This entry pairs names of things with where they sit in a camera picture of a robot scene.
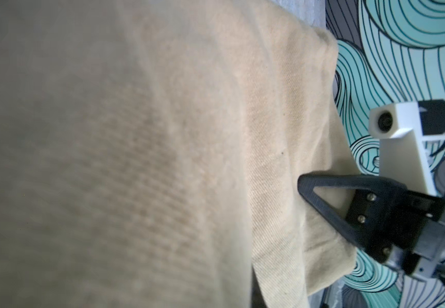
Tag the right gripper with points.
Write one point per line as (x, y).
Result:
(404, 231)

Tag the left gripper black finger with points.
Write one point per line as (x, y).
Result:
(257, 300)

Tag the beige pants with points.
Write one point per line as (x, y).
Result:
(150, 153)

